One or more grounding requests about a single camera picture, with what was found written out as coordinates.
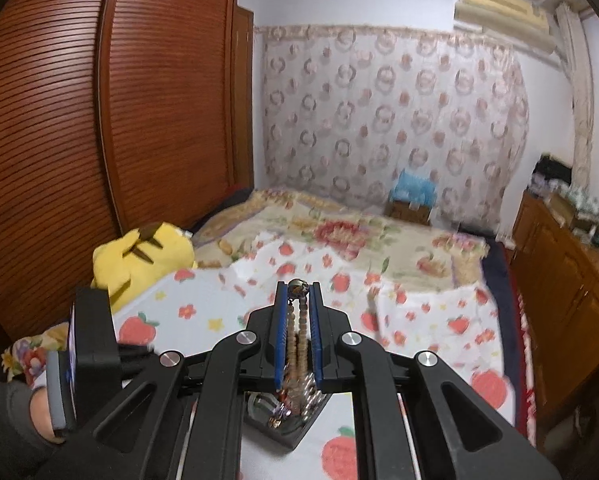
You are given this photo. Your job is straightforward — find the floral quilt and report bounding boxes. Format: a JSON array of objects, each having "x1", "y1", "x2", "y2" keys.
[{"x1": 194, "y1": 187, "x2": 490, "y2": 291}]

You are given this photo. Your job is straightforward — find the group of bottles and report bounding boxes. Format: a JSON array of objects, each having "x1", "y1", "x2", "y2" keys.
[{"x1": 569, "y1": 185, "x2": 599, "y2": 257}]

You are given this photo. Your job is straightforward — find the blue plastic bag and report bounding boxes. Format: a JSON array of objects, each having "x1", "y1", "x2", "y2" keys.
[{"x1": 390, "y1": 169, "x2": 437, "y2": 206}]

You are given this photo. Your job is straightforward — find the silver bangle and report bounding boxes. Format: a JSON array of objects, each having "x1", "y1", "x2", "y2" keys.
[{"x1": 248, "y1": 393, "x2": 276, "y2": 417}]

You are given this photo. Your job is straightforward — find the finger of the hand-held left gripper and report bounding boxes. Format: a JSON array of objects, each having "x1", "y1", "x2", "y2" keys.
[{"x1": 117, "y1": 342, "x2": 155, "y2": 391}]

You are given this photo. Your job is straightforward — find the dark blue mattress cover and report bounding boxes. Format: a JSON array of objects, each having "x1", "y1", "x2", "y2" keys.
[{"x1": 482, "y1": 234, "x2": 526, "y2": 411}]

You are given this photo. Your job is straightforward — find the narrow white curtain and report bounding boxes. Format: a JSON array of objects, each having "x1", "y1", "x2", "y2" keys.
[{"x1": 554, "y1": 2, "x2": 594, "y2": 191}]

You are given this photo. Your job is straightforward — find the yellow plush toy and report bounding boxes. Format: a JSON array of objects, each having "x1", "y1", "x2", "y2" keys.
[{"x1": 90, "y1": 221, "x2": 198, "y2": 311}]

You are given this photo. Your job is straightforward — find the wooden slatted wardrobe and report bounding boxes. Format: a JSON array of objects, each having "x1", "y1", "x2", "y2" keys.
[{"x1": 0, "y1": 0, "x2": 255, "y2": 341}]

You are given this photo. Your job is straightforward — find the light wooden bead bracelet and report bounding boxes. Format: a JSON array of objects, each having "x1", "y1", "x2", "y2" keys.
[{"x1": 284, "y1": 279, "x2": 313, "y2": 411}]

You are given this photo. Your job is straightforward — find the floral pillow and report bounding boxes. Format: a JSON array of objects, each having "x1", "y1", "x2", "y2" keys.
[{"x1": 0, "y1": 322, "x2": 71, "y2": 387}]

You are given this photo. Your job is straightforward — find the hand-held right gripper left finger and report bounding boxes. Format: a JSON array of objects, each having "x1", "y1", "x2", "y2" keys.
[{"x1": 37, "y1": 281, "x2": 289, "y2": 480}]

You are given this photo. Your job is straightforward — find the stack of folded clothes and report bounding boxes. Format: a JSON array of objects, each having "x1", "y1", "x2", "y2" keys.
[{"x1": 532, "y1": 154, "x2": 575, "y2": 192}]

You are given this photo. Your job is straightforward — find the black jewelry box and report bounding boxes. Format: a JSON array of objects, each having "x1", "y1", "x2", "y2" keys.
[{"x1": 242, "y1": 389, "x2": 330, "y2": 451}]

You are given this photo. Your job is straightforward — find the wooden cabinet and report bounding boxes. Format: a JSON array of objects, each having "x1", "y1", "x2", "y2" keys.
[{"x1": 512, "y1": 192, "x2": 599, "y2": 441}]

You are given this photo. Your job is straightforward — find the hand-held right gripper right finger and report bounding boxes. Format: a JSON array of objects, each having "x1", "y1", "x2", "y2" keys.
[{"x1": 312, "y1": 281, "x2": 561, "y2": 480}]

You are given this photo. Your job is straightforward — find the small cardboard box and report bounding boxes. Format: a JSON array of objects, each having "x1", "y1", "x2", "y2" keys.
[{"x1": 385, "y1": 200, "x2": 430, "y2": 224}]

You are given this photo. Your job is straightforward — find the strawberry printed bed sheet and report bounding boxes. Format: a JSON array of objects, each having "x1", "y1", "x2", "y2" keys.
[{"x1": 112, "y1": 232, "x2": 511, "y2": 480}]

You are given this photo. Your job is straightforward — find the circle patterned curtain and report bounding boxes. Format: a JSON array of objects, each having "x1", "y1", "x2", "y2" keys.
[{"x1": 257, "y1": 25, "x2": 530, "y2": 226}]

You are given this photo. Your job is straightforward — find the silver sparkly bracelet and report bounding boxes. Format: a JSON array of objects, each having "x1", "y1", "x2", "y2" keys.
[{"x1": 298, "y1": 375, "x2": 326, "y2": 416}]

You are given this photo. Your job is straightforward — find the wall air conditioner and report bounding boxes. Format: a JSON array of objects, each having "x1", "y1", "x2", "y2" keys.
[{"x1": 453, "y1": 0, "x2": 557, "y2": 53}]

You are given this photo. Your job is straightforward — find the person's left forearm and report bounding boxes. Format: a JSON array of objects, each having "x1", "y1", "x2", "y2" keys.
[{"x1": 0, "y1": 382, "x2": 68, "y2": 480}]

